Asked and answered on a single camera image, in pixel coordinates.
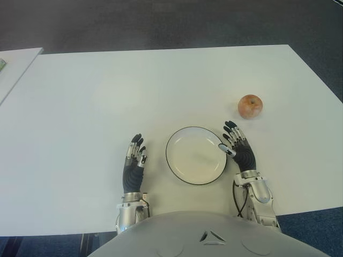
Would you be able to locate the silver robot torso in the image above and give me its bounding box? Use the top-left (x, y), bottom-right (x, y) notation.
top-left (85, 210), bottom-right (322, 257)

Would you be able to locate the white plate with black rim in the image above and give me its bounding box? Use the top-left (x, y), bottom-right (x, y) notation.
top-left (165, 126), bottom-right (229, 186)

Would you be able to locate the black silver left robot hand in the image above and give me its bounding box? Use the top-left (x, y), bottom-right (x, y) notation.
top-left (122, 133), bottom-right (147, 194)

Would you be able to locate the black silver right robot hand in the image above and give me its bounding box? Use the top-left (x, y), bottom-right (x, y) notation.
top-left (218, 120), bottom-right (257, 174)

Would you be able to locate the red yellow apple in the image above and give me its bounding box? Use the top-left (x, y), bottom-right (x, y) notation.
top-left (237, 94), bottom-right (264, 120)

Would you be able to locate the thin black cable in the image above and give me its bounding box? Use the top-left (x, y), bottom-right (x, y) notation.
top-left (232, 180), bottom-right (249, 218)

